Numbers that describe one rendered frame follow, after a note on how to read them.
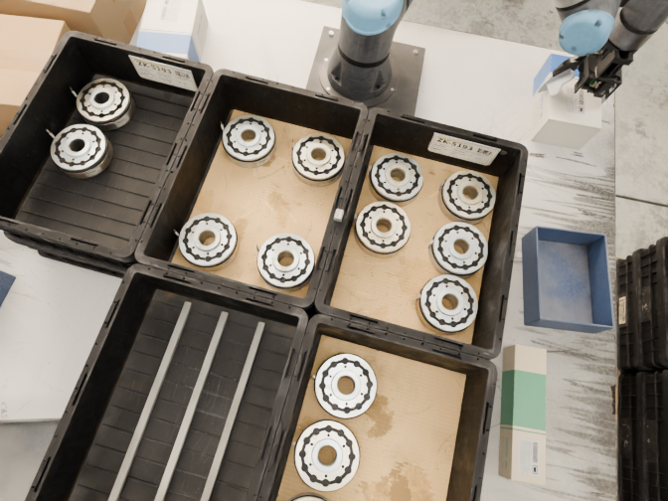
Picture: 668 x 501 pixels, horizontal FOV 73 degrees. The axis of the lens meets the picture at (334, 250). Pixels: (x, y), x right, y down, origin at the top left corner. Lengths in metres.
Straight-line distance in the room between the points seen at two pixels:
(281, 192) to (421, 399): 0.46
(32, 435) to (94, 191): 0.47
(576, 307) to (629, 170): 1.27
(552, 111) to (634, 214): 1.11
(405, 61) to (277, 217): 0.55
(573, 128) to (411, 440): 0.78
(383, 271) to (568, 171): 0.57
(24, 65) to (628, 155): 2.14
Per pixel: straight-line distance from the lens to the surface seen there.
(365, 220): 0.84
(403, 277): 0.84
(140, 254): 0.79
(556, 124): 1.18
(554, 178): 1.20
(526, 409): 0.95
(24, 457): 1.06
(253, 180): 0.91
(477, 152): 0.92
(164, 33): 1.22
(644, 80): 2.62
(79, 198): 0.99
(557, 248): 1.12
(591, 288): 1.12
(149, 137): 1.00
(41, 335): 1.08
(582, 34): 0.89
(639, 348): 1.70
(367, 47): 1.02
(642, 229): 2.20
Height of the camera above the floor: 1.63
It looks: 71 degrees down
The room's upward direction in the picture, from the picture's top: 8 degrees clockwise
